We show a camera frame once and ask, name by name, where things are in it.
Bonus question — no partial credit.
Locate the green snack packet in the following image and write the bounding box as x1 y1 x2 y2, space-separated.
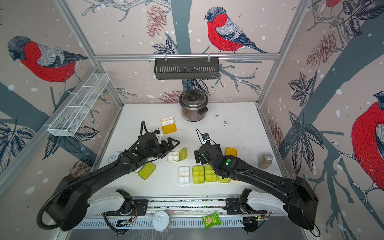
202 212 222 230

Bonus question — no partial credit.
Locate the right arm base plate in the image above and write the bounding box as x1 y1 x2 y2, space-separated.
223 189 267 215

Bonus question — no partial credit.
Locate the small white cup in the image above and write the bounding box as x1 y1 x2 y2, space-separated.
108 152 121 163

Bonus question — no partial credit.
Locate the silver rice cooker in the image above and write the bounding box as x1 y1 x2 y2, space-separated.
179 90 209 122

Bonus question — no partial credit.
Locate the large green pillbox front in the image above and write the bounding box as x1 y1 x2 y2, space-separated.
204 165 218 183

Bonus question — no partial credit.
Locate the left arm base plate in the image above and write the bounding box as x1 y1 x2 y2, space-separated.
106 189 149 217

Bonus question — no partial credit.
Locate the clear white pillbox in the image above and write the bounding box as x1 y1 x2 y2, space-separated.
178 166 191 186

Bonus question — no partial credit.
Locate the black hanging wire basket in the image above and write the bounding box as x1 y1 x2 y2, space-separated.
154 58 220 80

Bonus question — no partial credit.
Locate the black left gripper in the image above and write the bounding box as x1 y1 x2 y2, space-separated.
146 137 181 160

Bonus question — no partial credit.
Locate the white round lid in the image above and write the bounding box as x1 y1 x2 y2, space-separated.
153 211 170 232

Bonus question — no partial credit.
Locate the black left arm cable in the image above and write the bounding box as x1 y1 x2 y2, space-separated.
36 120 151 235

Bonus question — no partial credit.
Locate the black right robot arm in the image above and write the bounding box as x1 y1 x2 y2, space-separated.
194 142 319 231

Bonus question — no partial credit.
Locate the small green pillbox front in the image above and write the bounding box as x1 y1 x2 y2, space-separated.
167 148 187 163

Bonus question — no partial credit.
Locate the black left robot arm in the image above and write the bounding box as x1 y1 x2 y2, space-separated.
37 134 180 231

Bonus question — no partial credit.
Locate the white wire mesh shelf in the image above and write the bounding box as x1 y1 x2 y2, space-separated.
48 73 110 137

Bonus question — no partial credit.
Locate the yellow pillbox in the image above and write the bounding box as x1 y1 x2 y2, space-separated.
225 147 238 157
161 117 177 135

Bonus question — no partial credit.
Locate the amber glass jar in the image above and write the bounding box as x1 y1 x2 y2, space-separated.
258 154 274 169

